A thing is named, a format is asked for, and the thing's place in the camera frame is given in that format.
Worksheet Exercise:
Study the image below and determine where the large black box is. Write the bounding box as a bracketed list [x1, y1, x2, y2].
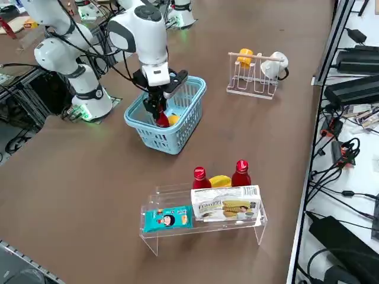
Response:
[307, 215, 379, 284]

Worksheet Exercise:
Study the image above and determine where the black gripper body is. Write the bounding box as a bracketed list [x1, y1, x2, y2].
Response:
[133, 70, 170, 97]

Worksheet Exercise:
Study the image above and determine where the aluminium frame post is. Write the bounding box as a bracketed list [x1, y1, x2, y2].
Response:
[311, 0, 356, 86]

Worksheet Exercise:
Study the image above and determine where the clear acrylic rack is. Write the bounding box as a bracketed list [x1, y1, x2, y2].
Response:
[139, 182, 268, 257]

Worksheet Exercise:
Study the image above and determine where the grey metal rail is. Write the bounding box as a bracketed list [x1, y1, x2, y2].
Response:
[0, 238, 65, 284]

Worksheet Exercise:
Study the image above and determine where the yellow box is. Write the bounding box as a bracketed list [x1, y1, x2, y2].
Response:
[23, 16, 39, 30]

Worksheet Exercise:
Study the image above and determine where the white wire cup rack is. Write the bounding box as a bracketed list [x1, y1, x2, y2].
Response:
[226, 51, 281, 101]

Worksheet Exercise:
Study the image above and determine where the clear acrylic piece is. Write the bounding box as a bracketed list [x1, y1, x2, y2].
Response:
[16, 28, 46, 53]

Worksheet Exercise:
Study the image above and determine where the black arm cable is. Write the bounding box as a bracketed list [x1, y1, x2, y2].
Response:
[57, 0, 149, 89]

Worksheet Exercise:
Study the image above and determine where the red cola bottle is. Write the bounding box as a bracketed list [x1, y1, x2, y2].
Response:
[154, 109, 171, 128]
[191, 166, 213, 190]
[230, 159, 252, 188]

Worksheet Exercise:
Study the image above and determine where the white cup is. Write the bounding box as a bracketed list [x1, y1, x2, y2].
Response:
[260, 51, 290, 81]

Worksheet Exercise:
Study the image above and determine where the teal snack packet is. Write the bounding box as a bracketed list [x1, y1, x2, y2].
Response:
[143, 205, 195, 233]

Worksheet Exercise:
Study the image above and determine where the orange black device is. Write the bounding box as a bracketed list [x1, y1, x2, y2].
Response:
[321, 114, 344, 139]
[331, 138, 361, 169]

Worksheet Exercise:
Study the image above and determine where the small black adapter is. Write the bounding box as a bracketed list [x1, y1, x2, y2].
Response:
[345, 28, 368, 44]

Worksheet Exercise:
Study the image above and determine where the white cracker box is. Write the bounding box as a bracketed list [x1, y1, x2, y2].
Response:
[190, 185, 263, 223]

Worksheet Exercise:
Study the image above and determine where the blue plastic basket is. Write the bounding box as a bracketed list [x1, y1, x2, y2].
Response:
[123, 75, 207, 156]

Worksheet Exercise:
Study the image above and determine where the yellow cup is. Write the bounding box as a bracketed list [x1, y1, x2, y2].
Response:
[236, 48, 255, 70]

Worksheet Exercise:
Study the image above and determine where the long black power supply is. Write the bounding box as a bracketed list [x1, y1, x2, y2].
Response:
[324, 75, 379, 107]

